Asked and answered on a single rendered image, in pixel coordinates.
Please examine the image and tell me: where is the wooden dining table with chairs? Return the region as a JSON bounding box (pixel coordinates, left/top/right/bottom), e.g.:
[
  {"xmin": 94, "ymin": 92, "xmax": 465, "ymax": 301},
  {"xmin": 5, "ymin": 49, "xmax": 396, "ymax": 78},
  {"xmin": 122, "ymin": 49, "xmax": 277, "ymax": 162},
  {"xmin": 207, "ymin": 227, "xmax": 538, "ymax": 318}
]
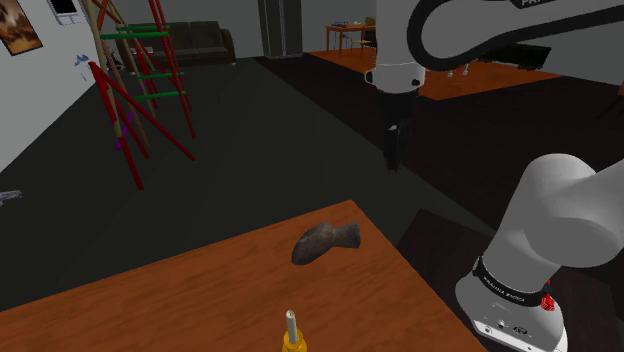
[{"xmin": 324, "ymin": 17, "xmax": 379, "ymax": 58}]

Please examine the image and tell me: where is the black low couch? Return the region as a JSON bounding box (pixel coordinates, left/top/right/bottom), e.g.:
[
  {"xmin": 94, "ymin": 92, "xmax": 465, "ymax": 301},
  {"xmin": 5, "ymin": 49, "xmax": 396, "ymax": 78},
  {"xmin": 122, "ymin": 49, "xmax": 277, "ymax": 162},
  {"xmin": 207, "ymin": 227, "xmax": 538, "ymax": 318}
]
[{"xmin": 447, "ymin": 42, "xmax": 553, "ymax": 79}]

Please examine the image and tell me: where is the dark tall cabinet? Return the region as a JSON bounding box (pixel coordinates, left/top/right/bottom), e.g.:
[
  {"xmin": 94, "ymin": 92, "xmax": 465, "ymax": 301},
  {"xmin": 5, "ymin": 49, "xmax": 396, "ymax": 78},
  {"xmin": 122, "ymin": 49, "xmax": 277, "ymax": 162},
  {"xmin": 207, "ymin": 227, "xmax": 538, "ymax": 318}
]
[{"xmin": 256, "ymin": 0, "xmax": 305, "ymax": 61}]

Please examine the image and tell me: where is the dark robot stand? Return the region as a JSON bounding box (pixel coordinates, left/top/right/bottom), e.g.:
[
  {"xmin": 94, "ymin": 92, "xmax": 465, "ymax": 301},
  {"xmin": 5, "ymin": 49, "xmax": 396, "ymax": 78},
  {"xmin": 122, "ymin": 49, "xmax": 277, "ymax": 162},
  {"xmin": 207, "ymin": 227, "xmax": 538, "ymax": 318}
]
[{"xmin": 395, "ymin": 208, "xmax": 624, "ymax": 352}]

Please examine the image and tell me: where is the dark sofa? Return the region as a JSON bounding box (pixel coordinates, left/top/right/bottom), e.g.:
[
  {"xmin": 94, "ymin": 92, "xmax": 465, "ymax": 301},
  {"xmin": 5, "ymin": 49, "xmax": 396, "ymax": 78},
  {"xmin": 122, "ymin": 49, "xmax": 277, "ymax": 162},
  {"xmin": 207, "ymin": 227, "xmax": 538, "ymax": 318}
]
[{"xmin": 115, "ymin": 20, "xmax": 238, "ymax": 70}]

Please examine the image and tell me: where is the yellow bottle with grey neck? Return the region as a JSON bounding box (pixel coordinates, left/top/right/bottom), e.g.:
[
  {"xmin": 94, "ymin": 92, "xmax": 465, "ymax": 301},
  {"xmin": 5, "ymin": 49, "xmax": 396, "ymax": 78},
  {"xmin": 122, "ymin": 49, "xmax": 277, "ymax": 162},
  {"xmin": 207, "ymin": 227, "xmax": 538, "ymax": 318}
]
[{"xmin": 280, "ymin": 309, "xmax": 309, "ymax": 352}]

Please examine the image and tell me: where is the brown wooden table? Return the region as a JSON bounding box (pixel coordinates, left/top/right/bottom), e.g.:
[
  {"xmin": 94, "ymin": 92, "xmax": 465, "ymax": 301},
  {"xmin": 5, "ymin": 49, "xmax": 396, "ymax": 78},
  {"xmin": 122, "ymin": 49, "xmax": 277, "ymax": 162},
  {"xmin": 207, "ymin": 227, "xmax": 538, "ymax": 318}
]
[{"xmin": 0, "ymin": 198, "xmax": 490, "ymax": 352}]

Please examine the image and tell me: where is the white framed window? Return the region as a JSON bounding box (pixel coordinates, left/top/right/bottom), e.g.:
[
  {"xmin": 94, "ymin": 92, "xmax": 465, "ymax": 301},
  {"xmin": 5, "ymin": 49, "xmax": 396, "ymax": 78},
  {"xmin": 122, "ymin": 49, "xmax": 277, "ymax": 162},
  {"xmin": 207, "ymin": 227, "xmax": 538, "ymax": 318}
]
[{"xmin": 47, "ymin": 0, "xmax": 85, "ymax": 27}]

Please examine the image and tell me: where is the red and green climbing frame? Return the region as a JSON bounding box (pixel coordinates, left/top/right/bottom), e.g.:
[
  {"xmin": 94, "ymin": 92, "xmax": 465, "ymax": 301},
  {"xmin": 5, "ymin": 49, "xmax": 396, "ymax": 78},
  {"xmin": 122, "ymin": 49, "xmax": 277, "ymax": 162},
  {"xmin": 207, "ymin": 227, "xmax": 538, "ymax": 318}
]
[{"xmin": 79, "ymin": 0, "xmax": 198, "ymax": 192}]

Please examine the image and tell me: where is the brown wall picture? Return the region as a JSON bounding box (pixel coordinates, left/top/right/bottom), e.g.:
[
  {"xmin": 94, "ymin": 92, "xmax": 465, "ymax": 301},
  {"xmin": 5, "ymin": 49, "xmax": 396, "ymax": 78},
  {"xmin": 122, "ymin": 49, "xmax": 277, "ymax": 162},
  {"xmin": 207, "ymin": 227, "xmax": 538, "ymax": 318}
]
[{"xmin": 0, "ymin": 0, "xmax": 45, "ymax": 57}]

